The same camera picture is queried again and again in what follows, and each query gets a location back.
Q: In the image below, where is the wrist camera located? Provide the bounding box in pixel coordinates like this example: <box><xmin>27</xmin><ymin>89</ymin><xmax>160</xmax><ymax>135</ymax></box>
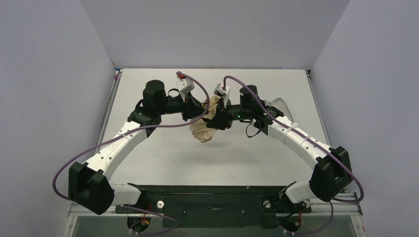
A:
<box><xmin>176</xmin><ymin>71</ymin><xmax>195</xmax><ymax>101</ymax></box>
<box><xmin>214</xmin><ymin>83</ymin><xmax>230</xmax><ymax>107</ymax></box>

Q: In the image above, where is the aluminium frame rail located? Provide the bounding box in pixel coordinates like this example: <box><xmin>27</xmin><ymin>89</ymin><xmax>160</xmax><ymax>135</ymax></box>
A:
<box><xmin>67</xmin><ymin>193</ymin><xmax>363</xmax><ymax>217</ymax></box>

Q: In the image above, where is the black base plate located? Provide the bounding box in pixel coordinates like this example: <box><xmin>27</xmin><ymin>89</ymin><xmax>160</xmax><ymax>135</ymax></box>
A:
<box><xmin>115</xmin><ymin>185</ymin><xmax>321</xmax><ymax>229</ymax></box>

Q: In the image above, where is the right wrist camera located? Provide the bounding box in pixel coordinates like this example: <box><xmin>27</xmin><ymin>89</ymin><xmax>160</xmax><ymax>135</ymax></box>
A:
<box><xmin>214</xmin><ymin>83</ymin><xmax>230</xmax><ymax>107</ymax></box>

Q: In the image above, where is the beige umbrella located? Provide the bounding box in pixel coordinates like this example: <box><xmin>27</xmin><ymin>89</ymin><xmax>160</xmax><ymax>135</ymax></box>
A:
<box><xmin>189</xmin><ymin>95</ymin><xmax>221</xmax><ymax>143</ymax></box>

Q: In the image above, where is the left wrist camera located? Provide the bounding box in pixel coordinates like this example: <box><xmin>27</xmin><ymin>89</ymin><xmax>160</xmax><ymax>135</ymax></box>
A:
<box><xmin>176</xmin><ymin>71</ymin><xmax>195</xmax><ymax>101</ymax></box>

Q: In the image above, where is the mint green umbrella case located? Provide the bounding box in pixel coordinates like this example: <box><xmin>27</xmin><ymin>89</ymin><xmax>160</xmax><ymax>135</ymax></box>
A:
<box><xmin>271</xmin><ymin>98</ymin><xmax>294</xmax><ymax>122</ymax></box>

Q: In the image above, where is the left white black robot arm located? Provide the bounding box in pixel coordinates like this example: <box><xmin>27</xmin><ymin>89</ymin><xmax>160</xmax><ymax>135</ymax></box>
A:
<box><xmin>68</xmin><ymin>78</ymin><xmax>206</xmax><ymax>215</ymax></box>

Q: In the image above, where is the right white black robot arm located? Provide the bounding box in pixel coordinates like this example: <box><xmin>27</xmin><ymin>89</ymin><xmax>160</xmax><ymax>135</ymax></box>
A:
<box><xmin>205</xmin><ymin>84</ymin><xmax>353</xmax><ymax>203</ymax></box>

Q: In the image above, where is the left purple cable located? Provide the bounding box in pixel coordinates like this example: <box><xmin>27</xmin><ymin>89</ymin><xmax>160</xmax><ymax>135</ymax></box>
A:
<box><xmin>52</xmin><ymin>70</ymin><xmax>211</xmax><ymax>236</ymax></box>

